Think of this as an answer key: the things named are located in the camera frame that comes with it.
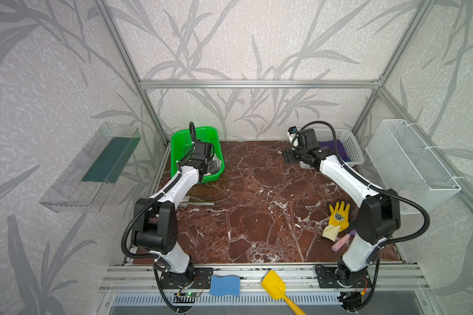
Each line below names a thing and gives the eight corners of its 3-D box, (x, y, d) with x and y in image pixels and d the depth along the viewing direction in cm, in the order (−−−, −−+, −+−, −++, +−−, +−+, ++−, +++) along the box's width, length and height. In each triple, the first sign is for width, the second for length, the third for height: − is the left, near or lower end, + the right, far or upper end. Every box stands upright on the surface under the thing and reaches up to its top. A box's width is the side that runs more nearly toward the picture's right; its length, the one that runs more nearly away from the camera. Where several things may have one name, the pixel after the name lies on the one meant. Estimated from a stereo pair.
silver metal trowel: (181, 206, 95) (180, 203, 93) (183, 199, 98) (181, 196, 95) (214, 206, 95) (213, 203, 93) (214, 199, 98) (214, 196, 95)
